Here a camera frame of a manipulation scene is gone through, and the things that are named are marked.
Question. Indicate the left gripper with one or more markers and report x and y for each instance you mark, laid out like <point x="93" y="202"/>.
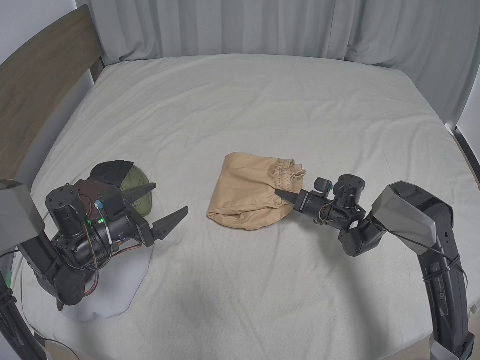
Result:
<point x="120" y="234"/>

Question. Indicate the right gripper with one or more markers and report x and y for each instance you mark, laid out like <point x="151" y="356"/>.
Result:
<point x="313" y="203"/>

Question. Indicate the tan shorts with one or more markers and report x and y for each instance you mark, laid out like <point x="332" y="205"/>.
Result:
<point x="243" y="189"/>

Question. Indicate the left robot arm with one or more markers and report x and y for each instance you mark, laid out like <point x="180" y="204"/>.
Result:
<point x="63" y="208"/>

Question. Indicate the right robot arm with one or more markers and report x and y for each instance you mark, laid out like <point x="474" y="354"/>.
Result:
<point x="412" y="208"/>

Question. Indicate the bed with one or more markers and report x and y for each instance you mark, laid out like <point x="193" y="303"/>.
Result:
<point x="281" y="118"/>

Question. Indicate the green garment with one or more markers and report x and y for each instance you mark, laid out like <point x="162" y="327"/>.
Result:
<point x="140" y="174"/>

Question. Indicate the black garment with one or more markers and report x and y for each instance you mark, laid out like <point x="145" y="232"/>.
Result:
<point x="110" y="173"/>

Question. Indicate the brown garment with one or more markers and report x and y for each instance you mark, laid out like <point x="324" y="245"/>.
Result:
<point x="90" y="188"/>

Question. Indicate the white garment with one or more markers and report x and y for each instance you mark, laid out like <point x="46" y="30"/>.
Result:
<point x="120" y="283"/>

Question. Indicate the pale grey-green curtain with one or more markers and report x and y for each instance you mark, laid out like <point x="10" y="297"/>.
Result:
<point x="210" y="13"/>
<point x="412" y="21"/>

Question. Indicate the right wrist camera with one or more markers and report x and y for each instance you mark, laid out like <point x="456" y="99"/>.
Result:
<point x="323" y="185"/>

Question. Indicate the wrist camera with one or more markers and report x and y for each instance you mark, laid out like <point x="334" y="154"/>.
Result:
<point x="323" y="185"/>
<point x="112" y="204"/>

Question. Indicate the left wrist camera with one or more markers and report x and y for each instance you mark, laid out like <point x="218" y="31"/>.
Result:
<point x="112" y="204"/>

